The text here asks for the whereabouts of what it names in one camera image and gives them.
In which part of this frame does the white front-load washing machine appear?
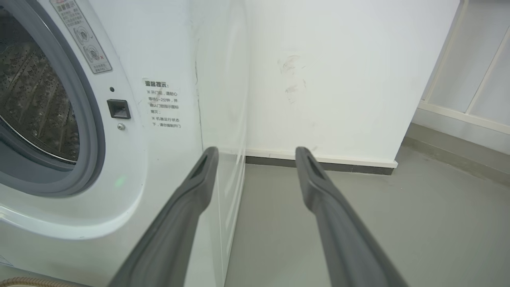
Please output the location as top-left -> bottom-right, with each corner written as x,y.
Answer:
0,0 -> 249,287

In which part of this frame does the grey rubber door gasket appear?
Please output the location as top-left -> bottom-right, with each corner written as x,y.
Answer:
0,0 -> 106,198

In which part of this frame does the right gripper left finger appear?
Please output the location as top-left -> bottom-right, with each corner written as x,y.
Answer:
108,146 -> 220,287

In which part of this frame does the white and black baseboard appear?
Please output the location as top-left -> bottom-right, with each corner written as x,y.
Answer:
245,148 -> 398,176

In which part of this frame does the cream perforated laundry basket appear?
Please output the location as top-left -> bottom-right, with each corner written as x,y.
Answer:
0,277 -> 92,287

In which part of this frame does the black door latch socket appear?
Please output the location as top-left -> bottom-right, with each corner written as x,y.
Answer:
107,99 -> 131,120

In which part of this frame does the grey warning sticker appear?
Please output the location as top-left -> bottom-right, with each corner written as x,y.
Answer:
50,0 -> 113,75

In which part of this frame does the printed text notice label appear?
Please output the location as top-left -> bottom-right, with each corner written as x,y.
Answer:
143,79 -> 182,129

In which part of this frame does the white framed partition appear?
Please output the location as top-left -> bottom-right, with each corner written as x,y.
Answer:
412,0 -> 510,156

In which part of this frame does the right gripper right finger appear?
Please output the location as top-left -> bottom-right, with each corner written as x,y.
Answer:
295,146 -> 409,287

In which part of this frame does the perforated steel washer drum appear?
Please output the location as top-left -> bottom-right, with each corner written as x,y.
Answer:
0,8 -> 80,164

